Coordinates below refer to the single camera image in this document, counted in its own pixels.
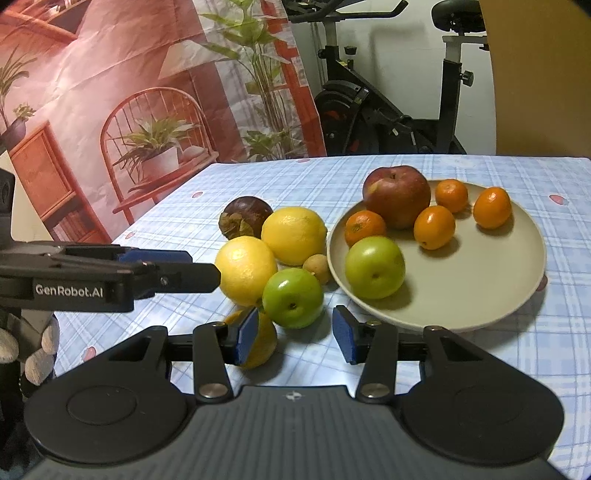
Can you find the red apple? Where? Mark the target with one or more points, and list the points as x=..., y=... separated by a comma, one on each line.
x=397, y=198

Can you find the person's left hand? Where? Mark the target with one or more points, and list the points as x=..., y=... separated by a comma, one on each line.
x=39, y=364

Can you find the orange tangerine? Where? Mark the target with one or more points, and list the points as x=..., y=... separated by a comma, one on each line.
x=434, y=227
x=452, y=195
x=492, y=207
x=365, y=227

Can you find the small tan longan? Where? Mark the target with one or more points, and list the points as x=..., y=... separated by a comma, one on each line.
x=317, y=269

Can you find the dark purple mangosteen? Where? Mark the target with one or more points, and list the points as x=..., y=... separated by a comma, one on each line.
x=244, y=214

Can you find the yellow lemon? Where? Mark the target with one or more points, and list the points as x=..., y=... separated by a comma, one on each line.
x=264, y=344
x=294, y=235
x=244, y=267

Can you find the green apple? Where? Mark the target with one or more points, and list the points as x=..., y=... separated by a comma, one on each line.
x=293, y=297
x=375, y=267

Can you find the black exercise bike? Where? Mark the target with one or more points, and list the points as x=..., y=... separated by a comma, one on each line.
x=351, y=115

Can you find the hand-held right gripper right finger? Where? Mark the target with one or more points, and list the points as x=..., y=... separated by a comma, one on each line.
x=348, y=334

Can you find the beige plate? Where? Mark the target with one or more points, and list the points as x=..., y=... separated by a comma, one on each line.
x=471, y=277

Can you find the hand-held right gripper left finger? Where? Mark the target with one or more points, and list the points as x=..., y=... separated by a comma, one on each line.
x=247, y=334

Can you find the brown wooden panel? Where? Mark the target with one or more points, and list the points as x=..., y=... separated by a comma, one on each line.
x=540, y=83

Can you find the blue checked tablecloth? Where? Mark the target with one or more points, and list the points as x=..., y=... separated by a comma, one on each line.
x=508, y=355

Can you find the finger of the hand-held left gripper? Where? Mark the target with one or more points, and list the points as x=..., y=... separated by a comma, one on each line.
x=184, y=278
x=161, y=256

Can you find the printed backdrop cloth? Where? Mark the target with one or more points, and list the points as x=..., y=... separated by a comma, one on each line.
x=92, y=92

